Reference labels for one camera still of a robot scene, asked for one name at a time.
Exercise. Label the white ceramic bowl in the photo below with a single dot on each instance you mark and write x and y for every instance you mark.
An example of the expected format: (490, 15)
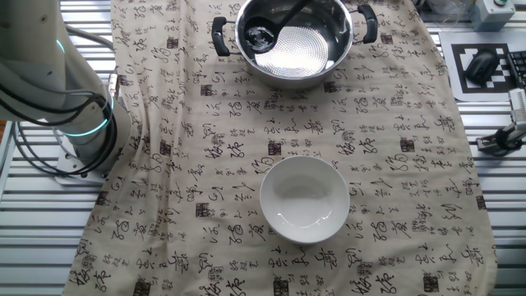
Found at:
(304, 201)

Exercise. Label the small grey camera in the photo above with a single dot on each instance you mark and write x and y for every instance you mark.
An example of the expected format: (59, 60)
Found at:
(518, 104)

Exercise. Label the black keyboard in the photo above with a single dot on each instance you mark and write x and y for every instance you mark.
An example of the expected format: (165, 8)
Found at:
(518, 67)

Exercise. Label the black white marker board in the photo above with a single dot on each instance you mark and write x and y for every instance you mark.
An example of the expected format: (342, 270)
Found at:
(448, 66)

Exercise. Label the grey box with green button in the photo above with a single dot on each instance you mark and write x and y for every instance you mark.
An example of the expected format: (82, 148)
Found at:
(491, 16)

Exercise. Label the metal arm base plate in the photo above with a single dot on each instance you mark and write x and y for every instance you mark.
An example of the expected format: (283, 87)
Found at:
(67, 177)

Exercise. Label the beige calligraphy tablecloth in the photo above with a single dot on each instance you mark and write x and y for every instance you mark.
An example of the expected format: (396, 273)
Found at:
(205, 164)

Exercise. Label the camera ball mount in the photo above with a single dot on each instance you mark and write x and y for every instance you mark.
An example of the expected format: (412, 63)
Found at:
(507, 140)

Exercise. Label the black computer mouse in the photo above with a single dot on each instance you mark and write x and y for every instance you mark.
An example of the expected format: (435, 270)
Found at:
(481, 66)

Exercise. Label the clear plastic container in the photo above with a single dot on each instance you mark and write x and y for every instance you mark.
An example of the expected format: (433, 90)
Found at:
(446, 10)

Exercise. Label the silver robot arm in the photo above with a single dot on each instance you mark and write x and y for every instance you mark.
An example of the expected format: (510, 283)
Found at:
(33, 61)

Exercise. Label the black ladle with red tip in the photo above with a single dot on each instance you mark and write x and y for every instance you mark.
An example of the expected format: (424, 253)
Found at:
(287, 18)

